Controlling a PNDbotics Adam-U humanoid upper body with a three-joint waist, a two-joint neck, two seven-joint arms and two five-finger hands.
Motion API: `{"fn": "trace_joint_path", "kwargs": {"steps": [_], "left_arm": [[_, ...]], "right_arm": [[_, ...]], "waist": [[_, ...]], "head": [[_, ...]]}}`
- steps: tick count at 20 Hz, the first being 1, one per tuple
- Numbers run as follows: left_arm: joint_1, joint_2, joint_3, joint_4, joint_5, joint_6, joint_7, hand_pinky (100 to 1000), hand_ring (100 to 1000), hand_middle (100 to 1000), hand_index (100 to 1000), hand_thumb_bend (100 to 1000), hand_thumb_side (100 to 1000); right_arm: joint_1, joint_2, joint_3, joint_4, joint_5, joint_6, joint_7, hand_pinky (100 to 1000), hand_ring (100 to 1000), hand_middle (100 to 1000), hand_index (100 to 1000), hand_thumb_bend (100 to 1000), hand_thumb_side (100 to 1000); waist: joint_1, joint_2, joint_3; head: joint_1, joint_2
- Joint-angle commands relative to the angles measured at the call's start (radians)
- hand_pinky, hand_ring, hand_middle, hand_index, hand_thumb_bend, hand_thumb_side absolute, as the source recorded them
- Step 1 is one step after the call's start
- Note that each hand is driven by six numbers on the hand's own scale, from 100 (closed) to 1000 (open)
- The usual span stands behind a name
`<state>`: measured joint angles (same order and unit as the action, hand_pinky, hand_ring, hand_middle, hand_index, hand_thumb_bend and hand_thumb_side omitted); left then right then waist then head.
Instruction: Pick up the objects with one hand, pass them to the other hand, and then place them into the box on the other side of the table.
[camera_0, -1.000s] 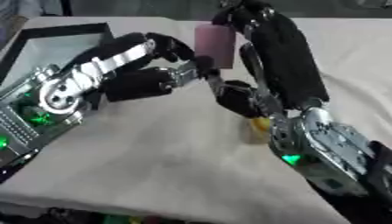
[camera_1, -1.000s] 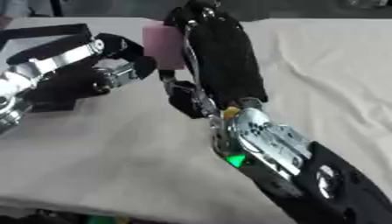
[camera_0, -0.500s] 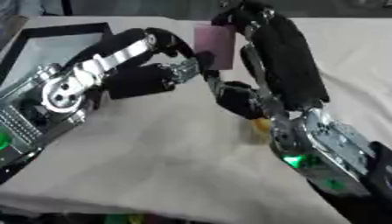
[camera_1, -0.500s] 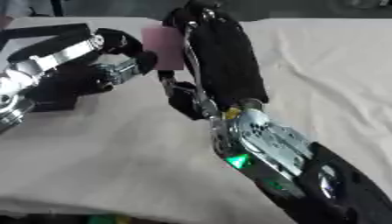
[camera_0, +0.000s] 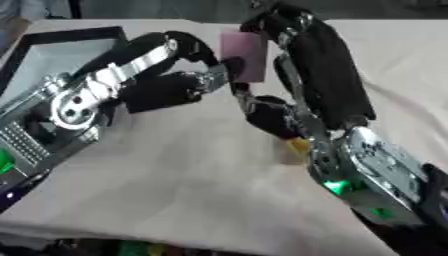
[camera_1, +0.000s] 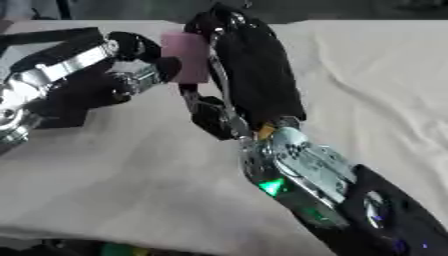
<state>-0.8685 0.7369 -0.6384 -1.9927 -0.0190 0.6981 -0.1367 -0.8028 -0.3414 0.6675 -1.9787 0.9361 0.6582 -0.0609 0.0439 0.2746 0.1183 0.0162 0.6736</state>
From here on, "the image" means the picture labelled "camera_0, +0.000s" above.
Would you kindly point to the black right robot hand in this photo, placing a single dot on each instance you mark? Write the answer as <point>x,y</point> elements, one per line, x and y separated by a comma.
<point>326,73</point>

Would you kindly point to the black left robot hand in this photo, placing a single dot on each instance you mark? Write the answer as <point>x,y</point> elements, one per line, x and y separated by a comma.
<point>157,90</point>

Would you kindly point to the pink rectangular block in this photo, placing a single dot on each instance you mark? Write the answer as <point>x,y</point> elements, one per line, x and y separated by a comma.
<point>245,55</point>

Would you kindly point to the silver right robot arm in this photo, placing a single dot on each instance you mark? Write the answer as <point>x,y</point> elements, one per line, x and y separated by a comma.
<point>379,180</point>

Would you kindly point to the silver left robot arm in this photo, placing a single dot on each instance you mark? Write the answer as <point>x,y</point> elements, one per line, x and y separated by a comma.
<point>29,143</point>

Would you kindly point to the black box with white inside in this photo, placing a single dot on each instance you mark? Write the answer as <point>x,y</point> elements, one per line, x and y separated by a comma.
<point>49,56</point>

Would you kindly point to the yellow block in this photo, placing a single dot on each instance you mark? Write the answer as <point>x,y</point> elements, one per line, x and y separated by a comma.
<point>298,144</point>

